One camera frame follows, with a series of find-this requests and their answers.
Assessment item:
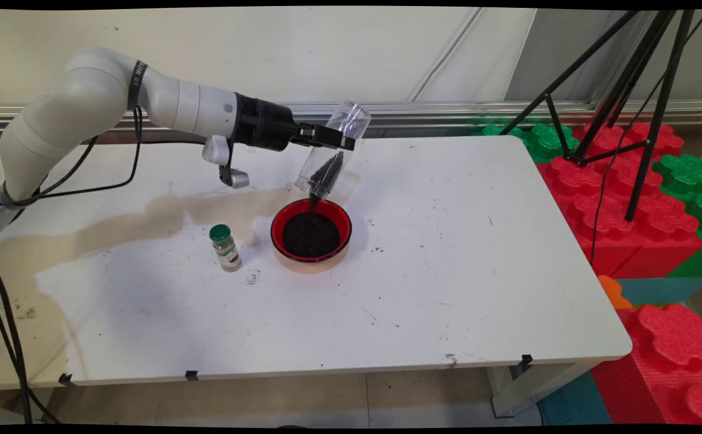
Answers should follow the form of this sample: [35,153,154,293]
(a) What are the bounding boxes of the teal foam block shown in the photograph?
[616,276,702,307]

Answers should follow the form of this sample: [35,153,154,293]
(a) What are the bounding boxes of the black seeds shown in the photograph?
[282,211,341,259]
[308,151,346,213]

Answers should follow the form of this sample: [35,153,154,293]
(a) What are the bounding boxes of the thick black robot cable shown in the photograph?
[0,248,59,424]

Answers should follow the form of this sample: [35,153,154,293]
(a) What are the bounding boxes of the black tripod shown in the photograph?
[499,9,698,222]

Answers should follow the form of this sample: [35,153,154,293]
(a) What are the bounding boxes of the aluminium wall rail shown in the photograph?
[0,101,702,132]

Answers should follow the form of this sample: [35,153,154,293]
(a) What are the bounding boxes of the green studded foam block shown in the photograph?
[470,118,581,165]
[653,154,702,279]

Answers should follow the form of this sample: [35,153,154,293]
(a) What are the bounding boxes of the white table leg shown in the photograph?
[487,360,596,418]

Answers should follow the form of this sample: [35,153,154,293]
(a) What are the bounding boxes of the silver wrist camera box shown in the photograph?
[202,135,250,189]

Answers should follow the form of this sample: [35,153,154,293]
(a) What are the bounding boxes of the red studded foam block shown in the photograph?
[535,124,702,279]
[591,303,702,426]

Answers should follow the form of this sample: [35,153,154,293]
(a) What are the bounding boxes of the black cable strap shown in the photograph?
[127,59,148,111]

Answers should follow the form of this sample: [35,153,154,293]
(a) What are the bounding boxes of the red bowl with black rim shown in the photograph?
[271,198,353,273]

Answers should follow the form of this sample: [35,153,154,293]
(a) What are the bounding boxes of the orange foam piece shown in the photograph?
[597,275,634,310]

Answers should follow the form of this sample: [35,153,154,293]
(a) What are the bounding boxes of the clear plastic jar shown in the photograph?
[294,100,372,201]

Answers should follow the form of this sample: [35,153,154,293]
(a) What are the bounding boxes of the spice bottle with green cap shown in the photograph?
[209,224,243,272]

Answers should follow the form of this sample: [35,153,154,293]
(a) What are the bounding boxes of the teal foam mat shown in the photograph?
[537,371,612,426]

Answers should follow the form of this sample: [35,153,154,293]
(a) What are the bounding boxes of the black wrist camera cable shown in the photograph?
[0,105,234,209]

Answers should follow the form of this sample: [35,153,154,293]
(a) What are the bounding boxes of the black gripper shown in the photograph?
[233,92,356,153]

